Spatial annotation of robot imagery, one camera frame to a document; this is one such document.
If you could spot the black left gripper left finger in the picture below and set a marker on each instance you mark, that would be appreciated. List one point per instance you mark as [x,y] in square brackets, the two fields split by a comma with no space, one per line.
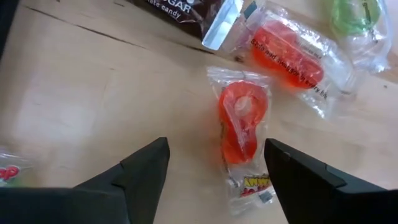
[133,193]

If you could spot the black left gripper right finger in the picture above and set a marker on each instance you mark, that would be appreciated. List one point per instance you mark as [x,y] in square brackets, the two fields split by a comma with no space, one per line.
[311,196]

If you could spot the red gummy candy clear wrapper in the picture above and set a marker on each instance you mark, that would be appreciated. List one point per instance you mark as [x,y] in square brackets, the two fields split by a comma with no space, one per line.
[286,56]
[241,124]

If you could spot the green gummy candy clear wrapper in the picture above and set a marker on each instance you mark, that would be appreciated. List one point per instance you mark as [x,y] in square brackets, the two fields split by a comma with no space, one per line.
[354,15]
[11,172]

